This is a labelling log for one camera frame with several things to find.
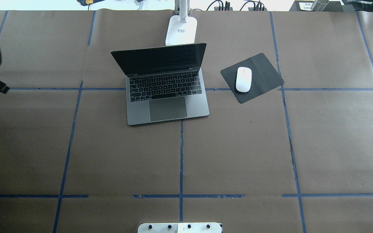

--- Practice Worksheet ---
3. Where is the grey laptop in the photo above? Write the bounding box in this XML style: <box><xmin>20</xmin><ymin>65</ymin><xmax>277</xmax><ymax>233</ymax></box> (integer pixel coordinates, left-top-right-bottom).
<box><xmin>111</xmin><ymin>43</ymin><xmax>209</xmax><ymax>126</ymax></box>

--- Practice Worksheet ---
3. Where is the white computer mouse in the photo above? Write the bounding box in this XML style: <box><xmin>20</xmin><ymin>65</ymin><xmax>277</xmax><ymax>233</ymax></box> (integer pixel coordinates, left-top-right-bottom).
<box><xmin>235</xmin><ymin>67</ymin><xmax>253</xmax><ymax>93</ymax></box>

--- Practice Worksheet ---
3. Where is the black mouse pad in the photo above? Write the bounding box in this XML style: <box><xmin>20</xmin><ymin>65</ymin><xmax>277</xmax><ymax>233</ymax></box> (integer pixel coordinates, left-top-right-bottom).
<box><xmin>220</xmin><ymin>53</ymin><xmax>284</xmax><ymax>104</ymax></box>

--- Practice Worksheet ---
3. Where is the white desk lamp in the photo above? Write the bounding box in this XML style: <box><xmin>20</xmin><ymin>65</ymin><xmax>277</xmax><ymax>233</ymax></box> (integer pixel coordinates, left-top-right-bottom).
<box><xmin>165</xmin><ymin>0</ymin><xmax>198</xmax><ymax>46</ymax></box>

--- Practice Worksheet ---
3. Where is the black usb hub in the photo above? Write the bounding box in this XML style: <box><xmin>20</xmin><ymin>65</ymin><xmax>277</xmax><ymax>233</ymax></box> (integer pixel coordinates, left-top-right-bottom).
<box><xmin>206</xmin><ymin>0</ymin><xmax>233</xmax><ymax>11</ymax></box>
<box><xmin>239</xmin><ymin>0</ymin><xmax>267</xmax><ymax>12</ymax></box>

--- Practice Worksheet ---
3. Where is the black box with metal cylinder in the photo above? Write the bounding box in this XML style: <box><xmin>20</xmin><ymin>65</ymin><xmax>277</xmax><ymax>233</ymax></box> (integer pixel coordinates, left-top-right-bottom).
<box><xmin>289</xmin><ymin>0</ymin><xmax>344</xmax><ymax>12</ymax></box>

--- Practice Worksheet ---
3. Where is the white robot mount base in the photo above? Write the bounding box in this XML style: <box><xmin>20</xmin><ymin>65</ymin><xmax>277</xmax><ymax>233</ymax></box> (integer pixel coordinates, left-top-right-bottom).
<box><xmin>137</xmin><ymin>222</ymin><xmax>223</xmax><ymax>233</ymax></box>

